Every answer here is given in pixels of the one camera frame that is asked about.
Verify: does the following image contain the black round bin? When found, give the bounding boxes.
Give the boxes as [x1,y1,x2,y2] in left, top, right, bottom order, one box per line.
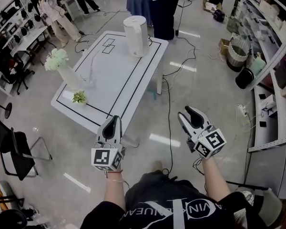
[235,67,255,90]

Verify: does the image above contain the black pedestal fan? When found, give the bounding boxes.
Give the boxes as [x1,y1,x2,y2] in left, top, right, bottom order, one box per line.
[0,98,13,119]

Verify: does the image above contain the white desk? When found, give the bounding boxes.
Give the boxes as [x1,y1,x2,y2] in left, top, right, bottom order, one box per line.
[10,26,50,64]

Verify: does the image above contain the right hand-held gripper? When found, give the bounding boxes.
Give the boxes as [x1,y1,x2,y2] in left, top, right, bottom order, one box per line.
[177,105,227,161]

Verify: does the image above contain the white metal shelving unit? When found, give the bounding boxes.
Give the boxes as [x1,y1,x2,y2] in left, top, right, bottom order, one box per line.
[233,0,286,152]

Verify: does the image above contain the round table with blue cloth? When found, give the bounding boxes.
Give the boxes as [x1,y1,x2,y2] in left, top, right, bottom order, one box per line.
[126,0,153,27]

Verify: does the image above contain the white shelf with black bags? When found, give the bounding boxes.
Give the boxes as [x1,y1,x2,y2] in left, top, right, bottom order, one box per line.
[0,0,42,47]

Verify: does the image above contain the dark purple vacuum cleaner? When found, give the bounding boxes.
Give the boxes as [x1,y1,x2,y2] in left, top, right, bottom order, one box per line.
[213,8,226,22]

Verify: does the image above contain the black office chair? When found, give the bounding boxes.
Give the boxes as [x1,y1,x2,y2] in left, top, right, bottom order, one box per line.
[0,46,35,95]

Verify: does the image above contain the small green potted plant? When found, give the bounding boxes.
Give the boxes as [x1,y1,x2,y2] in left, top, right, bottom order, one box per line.
[72,91,88,106]

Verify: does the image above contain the black floor cable with adapter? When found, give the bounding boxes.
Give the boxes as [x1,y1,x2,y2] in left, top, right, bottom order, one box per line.
[162,29,197,176]

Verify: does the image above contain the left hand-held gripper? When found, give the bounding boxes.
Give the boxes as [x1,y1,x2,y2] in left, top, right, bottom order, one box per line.
[90,115,126,173]

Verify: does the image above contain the white swivel chair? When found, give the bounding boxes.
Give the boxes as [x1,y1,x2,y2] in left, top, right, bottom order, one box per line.
[61,0,81,21]

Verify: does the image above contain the white electric kettle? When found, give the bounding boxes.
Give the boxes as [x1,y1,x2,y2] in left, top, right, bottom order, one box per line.
[123,15,150,58]

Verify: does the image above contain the white power strip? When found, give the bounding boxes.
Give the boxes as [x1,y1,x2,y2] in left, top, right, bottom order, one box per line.
[236,104,248,116]

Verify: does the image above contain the white vase with pale flowers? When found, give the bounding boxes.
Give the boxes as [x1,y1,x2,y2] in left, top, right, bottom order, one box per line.
[44,48,83,92]

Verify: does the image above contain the person's beige shoe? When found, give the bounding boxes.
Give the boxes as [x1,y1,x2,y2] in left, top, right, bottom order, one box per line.
[152,160,169,174]

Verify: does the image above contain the person's black shorts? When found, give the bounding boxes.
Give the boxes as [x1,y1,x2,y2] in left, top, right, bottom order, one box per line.
[124,172,207,214]

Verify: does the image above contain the person's black printed t-shirt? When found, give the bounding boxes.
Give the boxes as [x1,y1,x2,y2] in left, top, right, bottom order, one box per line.
[80,191,255,229]

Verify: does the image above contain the black metal-frame chair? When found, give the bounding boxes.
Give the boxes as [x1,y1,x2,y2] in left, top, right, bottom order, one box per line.
[0,112,53,181]

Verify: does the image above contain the grey corrugated basket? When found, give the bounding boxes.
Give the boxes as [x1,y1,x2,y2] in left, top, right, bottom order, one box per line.
[227,38,250,73]

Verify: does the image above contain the brown cardboard box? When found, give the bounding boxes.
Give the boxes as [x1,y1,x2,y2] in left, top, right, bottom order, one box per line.
[218,38,232,56]

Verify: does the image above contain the person's left forearm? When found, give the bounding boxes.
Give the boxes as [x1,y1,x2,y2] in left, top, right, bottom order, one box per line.
[103,169,124,207]

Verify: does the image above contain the person's right forearm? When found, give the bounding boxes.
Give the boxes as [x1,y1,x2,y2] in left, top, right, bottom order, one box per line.
[201,156,232,200]

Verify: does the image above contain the pale green container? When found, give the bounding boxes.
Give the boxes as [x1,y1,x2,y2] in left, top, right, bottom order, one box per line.
[249,53,266,77]

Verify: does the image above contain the white printed carton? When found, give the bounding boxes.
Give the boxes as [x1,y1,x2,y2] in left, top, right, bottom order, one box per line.
[261,99,278,118]

